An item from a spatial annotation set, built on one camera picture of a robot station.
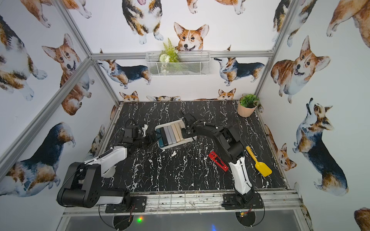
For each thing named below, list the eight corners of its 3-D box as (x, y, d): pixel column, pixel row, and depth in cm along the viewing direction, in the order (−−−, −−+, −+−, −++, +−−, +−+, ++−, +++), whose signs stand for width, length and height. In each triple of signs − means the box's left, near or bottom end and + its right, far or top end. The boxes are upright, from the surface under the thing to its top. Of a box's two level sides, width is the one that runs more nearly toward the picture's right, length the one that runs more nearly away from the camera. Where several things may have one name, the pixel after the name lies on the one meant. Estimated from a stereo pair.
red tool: (225, 173, 86) (225, 171, 84) (208, 156, 93) (208, 154, 91) (229, 168, 88) (230, 167, 86) (212, 152, 94) (212, 150, 92)
